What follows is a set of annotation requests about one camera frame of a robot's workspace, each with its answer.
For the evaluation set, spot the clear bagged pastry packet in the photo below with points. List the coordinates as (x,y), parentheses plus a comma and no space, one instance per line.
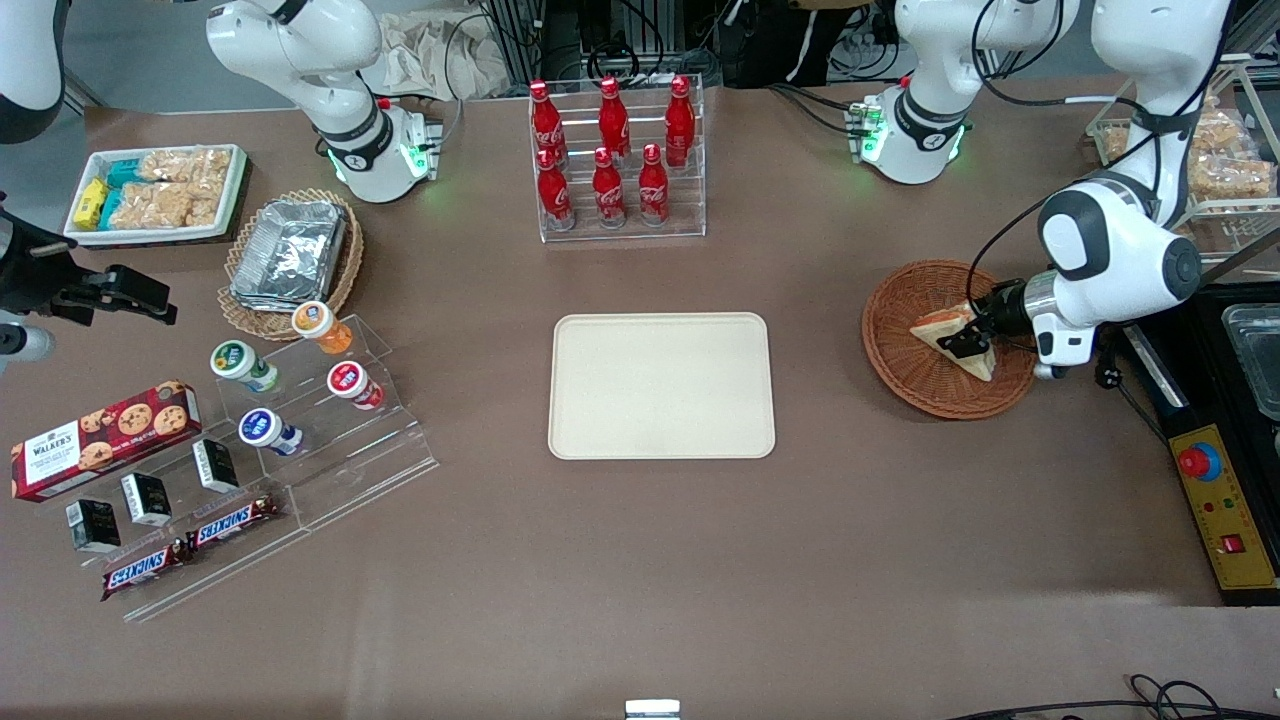
(1118,143)
(1235,180)
(1220,130)

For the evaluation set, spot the stack of foil trays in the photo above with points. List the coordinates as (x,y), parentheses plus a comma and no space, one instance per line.
(290,250)

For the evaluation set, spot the light tan wicker basket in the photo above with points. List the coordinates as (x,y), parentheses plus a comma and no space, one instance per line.
(240,315)

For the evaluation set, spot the blue lid yogurt cup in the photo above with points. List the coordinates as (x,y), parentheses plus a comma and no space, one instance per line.
(260,428)

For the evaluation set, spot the person in dark clothes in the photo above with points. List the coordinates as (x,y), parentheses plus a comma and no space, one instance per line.
(780,50)

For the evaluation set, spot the clear plastic container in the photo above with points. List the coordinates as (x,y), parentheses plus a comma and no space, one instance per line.
(1255,360)

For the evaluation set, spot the yellow emergency stop box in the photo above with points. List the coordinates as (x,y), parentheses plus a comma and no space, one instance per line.
(1235,520)

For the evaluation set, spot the beige plastic tray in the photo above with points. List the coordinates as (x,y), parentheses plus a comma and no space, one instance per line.
(660,385)

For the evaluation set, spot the Snickers bar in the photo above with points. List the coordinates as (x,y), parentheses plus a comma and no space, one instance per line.
(232,522)
(145,570)

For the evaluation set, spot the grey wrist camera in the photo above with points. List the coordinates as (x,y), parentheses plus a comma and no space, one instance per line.
(25,345)
(1062,345)

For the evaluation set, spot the small black chocolate box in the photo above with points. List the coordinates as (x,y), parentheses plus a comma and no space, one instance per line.
(215,465)
(93,525)
(146,498)

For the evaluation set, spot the rice cracker packet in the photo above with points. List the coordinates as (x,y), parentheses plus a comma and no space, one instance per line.
(185,165)
(207,208)
(150,205)

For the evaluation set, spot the orange lid yogurt cup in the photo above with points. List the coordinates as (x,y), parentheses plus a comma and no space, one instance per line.
(318,323)

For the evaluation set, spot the white rectangular snack bin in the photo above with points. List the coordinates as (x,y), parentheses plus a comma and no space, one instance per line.
(80,235)

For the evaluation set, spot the beige crumpled cloth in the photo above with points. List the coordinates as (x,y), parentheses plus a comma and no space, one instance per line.
(420,60)

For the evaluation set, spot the ribbed aluminium frame post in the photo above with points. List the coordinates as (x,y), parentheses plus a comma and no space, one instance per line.
(515,40)

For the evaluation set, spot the teal snack packet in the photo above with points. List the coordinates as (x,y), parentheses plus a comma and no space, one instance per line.
(125,173)
(109,208)

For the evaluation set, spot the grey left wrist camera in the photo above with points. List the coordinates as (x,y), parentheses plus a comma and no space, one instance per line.
(1062,345)

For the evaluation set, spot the silver metal strip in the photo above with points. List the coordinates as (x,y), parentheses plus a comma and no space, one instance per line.
(1160,375)

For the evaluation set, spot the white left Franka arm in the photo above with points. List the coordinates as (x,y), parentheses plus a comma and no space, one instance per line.
(1120,250)

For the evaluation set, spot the red cola bottle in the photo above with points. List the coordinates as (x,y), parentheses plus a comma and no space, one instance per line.
(680,120)
(545,125)
(555,195)
(608,192)
(653,188)
(613,120)

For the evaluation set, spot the green lid yogurt cup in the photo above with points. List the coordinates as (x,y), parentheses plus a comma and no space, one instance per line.
(235,360)

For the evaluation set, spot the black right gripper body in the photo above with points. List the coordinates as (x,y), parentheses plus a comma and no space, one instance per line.
(32,272)

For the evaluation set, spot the clear acrylic bottle rack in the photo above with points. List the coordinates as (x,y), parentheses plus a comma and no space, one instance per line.
(690,200)

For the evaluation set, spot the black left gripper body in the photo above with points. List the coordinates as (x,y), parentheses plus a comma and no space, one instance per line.
(996,304)

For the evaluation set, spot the brown round wicker basket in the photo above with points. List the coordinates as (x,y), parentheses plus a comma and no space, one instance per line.
(900,340)

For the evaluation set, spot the red lid yogurt cup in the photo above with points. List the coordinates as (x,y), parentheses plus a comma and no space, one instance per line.
(347,380)

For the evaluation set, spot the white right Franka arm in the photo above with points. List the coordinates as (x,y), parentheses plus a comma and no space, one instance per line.
(300,50)

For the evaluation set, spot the clear acrylic step stand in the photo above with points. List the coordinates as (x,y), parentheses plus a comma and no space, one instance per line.
(380,440)
(230,570)

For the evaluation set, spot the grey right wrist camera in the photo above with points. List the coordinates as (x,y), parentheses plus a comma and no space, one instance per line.
(25,345)

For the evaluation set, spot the triangular sandwich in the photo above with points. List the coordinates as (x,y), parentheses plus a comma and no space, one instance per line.
(935,325)

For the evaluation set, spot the black equipment cart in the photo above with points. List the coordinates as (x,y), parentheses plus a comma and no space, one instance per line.
(1250,470)

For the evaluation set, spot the red Walkers cookie box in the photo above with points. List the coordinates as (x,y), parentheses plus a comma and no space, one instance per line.
(100,440)

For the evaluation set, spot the yellow snack packet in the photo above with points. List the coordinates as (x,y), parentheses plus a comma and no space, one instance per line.
(90,203)

